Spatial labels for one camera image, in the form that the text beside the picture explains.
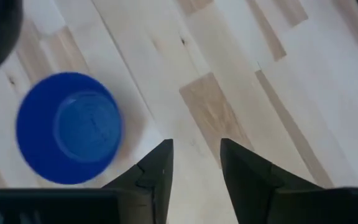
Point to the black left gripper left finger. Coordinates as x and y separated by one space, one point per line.
157 174

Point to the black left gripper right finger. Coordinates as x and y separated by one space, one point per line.
247 180

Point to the blue mini bowl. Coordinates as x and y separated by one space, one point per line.
73 130

